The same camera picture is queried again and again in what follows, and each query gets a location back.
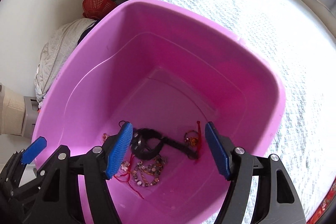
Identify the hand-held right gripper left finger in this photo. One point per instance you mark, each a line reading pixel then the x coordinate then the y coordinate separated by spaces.
pixel 119 150

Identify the black wrist watch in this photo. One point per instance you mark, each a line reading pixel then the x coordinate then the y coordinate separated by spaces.
pixel 143 150

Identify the red printed quilt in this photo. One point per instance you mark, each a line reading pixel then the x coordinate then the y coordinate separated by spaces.
pixel 324 209

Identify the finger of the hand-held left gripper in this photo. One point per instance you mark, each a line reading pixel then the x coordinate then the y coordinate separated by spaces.
pixel 31 184
pixel 32 150

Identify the beige ribbed object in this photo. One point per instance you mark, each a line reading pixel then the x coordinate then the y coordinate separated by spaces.
pixel 10 113

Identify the pink plastic basin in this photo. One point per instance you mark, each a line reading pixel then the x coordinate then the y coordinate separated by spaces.
pixel 170 56

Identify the red plastic basket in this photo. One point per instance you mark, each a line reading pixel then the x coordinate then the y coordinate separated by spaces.
pixel 97 5

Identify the white quilted blanket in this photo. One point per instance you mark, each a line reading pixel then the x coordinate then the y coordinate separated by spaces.
pixel 262 29

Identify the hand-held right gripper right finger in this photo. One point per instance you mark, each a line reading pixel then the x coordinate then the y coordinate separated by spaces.
pixel 218 150

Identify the grey dotted cloth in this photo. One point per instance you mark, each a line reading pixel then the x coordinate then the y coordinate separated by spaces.
pixel 57 56

